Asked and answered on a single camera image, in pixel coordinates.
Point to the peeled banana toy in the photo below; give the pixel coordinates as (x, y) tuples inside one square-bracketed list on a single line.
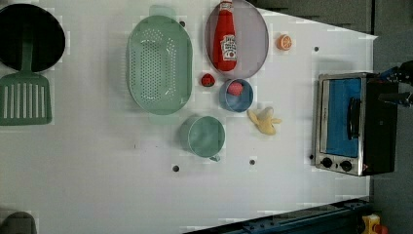
[(264, 120)]

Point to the green mug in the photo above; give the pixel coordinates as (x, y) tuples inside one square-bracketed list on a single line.
[(203, 136)]

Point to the blue bowl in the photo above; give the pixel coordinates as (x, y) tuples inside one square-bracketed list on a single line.
[(236, 104)]

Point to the small red strawberry toy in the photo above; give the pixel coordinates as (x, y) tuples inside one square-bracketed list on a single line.
[(207, 80)]

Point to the pink strawberry toy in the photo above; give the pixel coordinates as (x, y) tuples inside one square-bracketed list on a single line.
[(235, 89)]

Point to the red ketchup bottle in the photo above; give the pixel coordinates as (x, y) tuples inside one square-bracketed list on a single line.
[(224, 55)]

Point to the green oval colander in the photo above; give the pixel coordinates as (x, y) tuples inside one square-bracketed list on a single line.
[(159, 70)]

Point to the grey round plate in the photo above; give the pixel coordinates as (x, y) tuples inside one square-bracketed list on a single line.
[(252, 38)]

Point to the orange slice toy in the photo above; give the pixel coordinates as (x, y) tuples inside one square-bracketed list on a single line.
[(284, 42)]

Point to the silver toaster oven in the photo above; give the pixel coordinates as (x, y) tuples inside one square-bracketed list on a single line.
[(355, 128)]

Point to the green slotted spatula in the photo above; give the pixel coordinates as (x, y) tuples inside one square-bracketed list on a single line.
[(25, 95)]

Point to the black round pan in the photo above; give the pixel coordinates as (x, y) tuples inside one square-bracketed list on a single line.
[(47, 33)]

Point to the yellow red clamp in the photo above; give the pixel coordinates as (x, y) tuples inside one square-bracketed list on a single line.
[(373, 225)]

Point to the blue metal frame rail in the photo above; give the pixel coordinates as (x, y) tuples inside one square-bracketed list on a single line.
[(337, 218)]

